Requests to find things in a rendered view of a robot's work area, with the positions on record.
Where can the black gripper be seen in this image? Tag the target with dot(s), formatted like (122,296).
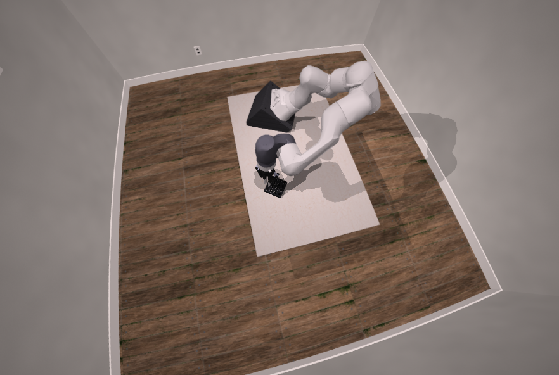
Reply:
(267,174)

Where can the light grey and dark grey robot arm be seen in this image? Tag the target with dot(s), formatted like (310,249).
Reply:
(361,83)

